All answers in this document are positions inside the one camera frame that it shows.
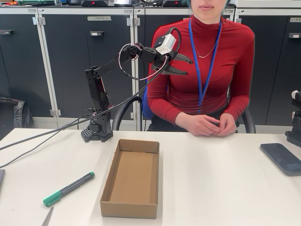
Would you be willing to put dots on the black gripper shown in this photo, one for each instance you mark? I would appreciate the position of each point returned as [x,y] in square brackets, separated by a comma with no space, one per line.
[163,63]

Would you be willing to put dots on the black smartphone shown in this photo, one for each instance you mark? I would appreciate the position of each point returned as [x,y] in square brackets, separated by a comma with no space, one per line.
[282,159]

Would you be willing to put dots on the green marker pen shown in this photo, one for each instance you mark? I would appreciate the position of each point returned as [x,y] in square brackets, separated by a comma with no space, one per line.
[70,188]

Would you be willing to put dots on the person's right forearm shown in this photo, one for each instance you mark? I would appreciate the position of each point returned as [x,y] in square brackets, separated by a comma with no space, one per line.
[164,110]

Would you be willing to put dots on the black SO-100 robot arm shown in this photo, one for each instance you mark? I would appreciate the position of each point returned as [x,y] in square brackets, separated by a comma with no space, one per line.
[94,89]

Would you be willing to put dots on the person's left forearm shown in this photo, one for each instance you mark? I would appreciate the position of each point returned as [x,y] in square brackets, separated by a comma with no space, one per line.
[237,106]

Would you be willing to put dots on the black second robot arm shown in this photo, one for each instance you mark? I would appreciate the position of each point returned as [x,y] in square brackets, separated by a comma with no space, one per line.
[295,139]

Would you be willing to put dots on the person in red turtleneck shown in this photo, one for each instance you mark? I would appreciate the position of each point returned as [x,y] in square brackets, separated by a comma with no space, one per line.
[183,89]

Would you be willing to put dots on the person's right hand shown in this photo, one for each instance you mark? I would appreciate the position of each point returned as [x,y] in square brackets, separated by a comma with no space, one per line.
[197,126]

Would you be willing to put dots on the person's left hand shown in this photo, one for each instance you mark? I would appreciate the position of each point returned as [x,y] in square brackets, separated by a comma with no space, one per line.
[229,126]

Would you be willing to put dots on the dark-door metal cabinet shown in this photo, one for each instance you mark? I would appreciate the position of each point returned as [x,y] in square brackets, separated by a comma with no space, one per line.
[65,70]
[148,28]
[21,70]
[284,70]

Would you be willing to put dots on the blue office chair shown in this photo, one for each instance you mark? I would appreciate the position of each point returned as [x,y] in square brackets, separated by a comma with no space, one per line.
[145,110]

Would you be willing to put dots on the black device with red triangle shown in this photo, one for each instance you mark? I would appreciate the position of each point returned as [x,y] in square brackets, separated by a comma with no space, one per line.
[176,3]
[97,3]

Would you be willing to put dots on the grey team tape label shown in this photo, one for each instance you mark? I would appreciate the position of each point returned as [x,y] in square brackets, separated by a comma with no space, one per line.
[98,18]

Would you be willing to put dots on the brown cardboard box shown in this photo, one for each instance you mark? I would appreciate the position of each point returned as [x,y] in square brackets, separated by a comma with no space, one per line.
[131,209]

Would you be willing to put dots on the green crate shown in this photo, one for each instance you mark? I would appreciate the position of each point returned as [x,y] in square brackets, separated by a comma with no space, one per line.
[35,2]

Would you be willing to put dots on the black bag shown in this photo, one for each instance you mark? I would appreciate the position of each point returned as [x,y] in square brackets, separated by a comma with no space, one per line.
[21,115]

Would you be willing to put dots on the grey laptop edge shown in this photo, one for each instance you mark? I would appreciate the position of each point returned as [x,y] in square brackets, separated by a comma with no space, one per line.
[1,177]

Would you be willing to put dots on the white gripper camera box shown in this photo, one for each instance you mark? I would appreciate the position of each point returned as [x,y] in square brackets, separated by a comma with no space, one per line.
[167,44]

